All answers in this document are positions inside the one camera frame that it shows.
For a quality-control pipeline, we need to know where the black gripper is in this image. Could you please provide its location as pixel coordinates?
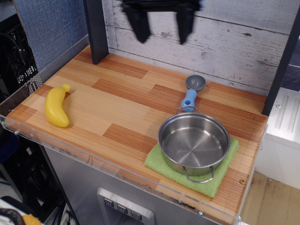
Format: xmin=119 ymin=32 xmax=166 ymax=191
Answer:
xmin=121 ymin=0 xmax=202 ymax=45

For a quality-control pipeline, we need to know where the yellow toy banana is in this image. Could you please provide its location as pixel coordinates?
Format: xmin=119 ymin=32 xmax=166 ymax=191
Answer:
xmin=45 ymin=84 xmax=70 ymax=128

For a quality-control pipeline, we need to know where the stainless steel pot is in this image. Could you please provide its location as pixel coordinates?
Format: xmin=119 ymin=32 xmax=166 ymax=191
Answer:
xmin=157 ymin=111 xmax=231 ymax=183

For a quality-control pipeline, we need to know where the green cloth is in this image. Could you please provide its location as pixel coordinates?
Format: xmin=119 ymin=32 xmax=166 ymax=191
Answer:
xmin=144 ymin=139 xmax=240 ymax=197

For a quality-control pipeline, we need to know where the blue grey toy scoop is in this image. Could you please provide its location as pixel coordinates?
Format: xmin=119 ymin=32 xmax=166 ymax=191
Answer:
xmin=180 ymin=75 xmax=206 ymax=113

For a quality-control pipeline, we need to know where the white ridged side counter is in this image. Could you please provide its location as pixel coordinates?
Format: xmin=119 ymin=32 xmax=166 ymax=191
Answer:
xmin=255 ymin=88 xmax=300 ymax=189

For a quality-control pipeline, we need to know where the clear acrylic guard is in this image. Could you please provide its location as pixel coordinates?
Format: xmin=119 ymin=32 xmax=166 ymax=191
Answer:
xmin=0 ymin=47 xmax=267 ymax=225

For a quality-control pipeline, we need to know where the silver toy fridge cabinet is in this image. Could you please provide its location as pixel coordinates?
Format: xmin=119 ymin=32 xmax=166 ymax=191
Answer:
xmin=45 ymin=148 xmax=215 ymax=225

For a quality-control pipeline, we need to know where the silver dispenser button panel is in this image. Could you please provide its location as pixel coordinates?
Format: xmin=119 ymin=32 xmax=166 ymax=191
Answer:
xmin=97 ymin=187 xmax=155 ymax=225

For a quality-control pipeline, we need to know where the yellow black object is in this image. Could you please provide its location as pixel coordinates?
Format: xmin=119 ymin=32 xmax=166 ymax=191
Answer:
xmin=0 ymin=208 xmax=43 ymax=225

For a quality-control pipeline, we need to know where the dark grey left post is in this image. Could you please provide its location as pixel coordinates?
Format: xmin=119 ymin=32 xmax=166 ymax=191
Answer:
xmin=83 ymin=0 xmax=109 ymax=65

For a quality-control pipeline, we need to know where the dark grey post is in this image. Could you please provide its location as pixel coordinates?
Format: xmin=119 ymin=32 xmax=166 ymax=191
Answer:
xmin=262 ymin=9 xmax=300 ymax=116
xmin=83 ymin=0 xmax=109 ymax=65

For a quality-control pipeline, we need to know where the dark grey right post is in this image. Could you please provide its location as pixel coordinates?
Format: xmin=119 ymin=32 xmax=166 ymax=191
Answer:
xmin=262 ymin=9 xmax=300 ymax=116

